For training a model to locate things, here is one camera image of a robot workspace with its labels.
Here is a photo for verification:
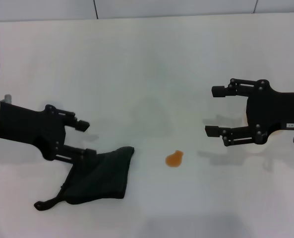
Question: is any dark blue rag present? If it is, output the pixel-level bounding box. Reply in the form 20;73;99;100
34;146;135;212

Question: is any orange brown liquid stain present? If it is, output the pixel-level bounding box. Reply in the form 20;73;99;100
165;149;184;168

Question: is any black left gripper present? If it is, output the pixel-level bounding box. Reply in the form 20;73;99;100
0;101;98;166

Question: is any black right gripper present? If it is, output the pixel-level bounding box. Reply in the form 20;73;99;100
204;78;294;147

